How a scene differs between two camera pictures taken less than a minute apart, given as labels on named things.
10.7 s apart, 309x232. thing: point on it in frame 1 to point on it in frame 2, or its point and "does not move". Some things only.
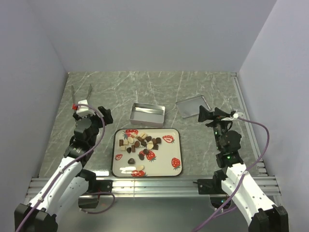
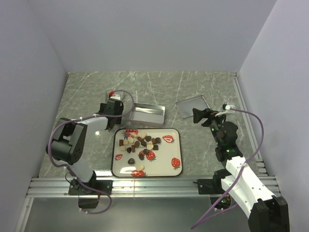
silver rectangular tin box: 144,115 does not move
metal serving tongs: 73,94 to 119,93
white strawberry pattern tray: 147,152 does not move
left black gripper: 105,119 to 103,106
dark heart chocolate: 131,161 does not move
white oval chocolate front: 139,167 does not move
